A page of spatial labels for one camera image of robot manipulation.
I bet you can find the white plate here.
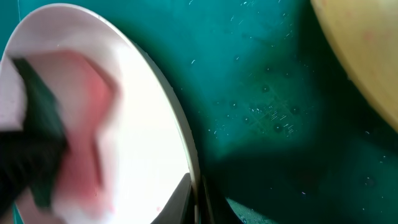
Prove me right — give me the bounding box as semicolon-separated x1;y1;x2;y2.
1;3;200;223

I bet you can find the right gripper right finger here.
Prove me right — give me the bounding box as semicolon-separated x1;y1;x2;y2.
200;175;236;224

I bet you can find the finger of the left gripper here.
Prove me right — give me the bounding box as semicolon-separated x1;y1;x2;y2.
1;131;67;215

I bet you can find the yellow-green plate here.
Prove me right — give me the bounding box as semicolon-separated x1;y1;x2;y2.
311;0;397;129

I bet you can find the green pink sponge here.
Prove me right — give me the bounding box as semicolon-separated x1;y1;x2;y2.
2;50;118;222

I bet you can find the teal plastic tray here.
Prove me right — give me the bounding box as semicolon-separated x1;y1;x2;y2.
0;0;398;224

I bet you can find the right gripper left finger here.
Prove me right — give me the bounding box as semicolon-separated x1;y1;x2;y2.
151;173;195;224

